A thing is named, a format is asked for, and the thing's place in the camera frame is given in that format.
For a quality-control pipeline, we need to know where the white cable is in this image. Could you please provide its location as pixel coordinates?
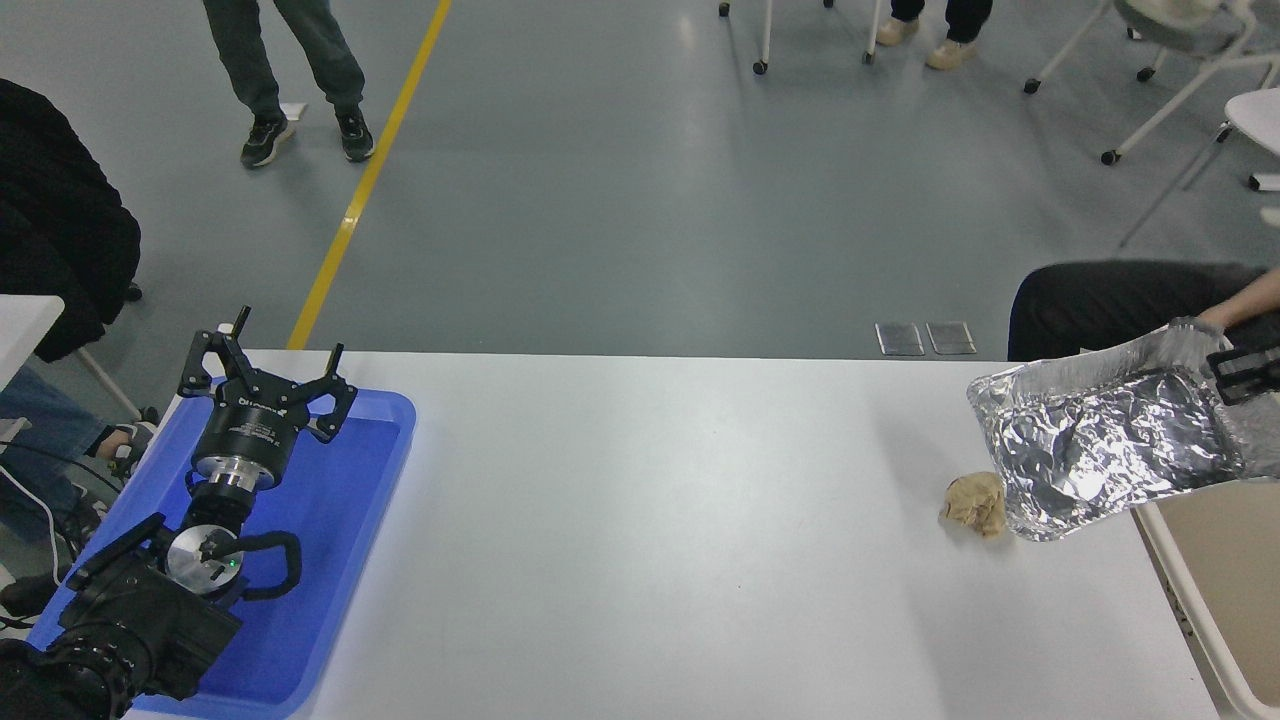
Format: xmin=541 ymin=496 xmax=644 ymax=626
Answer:
xmin=0 ymin=465 xmax=63 ymax=583

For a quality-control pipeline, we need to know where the standing person with black shoes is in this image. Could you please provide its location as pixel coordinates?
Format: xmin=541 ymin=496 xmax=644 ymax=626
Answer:
xmin=203 ymin=0 xmax=376 ymax=169

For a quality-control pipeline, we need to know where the grey chair with white frame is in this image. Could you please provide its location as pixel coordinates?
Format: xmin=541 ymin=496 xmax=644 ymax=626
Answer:
xmin=1022 ymin=0 xmax=1280 ymax=166

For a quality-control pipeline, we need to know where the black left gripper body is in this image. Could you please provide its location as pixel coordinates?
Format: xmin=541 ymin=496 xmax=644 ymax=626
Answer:
xmin=192 ymin=378 xmax=314 ymax=471

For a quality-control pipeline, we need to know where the large pale bin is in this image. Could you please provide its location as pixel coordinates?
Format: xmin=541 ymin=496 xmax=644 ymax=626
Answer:
xmin=1132 ymin=478 xmax=1280 ymax=720

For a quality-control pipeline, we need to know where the crumpled tan paper ball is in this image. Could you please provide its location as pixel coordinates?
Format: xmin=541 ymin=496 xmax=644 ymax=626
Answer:
xmin=939 ymin=471 xmax=1007 ymax=540

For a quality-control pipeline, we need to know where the standing person with pale shoes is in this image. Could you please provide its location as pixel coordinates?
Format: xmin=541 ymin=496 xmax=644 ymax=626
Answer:
xmin=875 ymin=0 xmax=994 ymax=71

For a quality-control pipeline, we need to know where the blue plastic tray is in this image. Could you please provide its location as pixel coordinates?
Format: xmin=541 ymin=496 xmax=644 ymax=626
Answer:
xmin=25 ymin=385 xmax=417 ymax=719

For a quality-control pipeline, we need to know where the white chair leg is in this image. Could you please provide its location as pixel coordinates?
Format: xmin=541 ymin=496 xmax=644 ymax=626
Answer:
xmin=72 ymin=345 xmax=159 ymax=423

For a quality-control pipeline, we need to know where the silver foil tray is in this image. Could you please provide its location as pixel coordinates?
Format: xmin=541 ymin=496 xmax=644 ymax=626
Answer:
xmin=966 ymin=317 xmax=1280 ymax=543

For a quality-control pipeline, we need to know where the small white table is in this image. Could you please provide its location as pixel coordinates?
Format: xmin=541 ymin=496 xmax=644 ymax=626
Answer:
xmin=0 ymin=295 xmax=66 ymax=391

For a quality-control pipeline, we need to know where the seated person with white chair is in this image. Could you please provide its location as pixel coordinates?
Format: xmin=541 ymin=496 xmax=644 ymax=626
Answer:
xmin=0 ymin=78 xmax=159 ymax=546

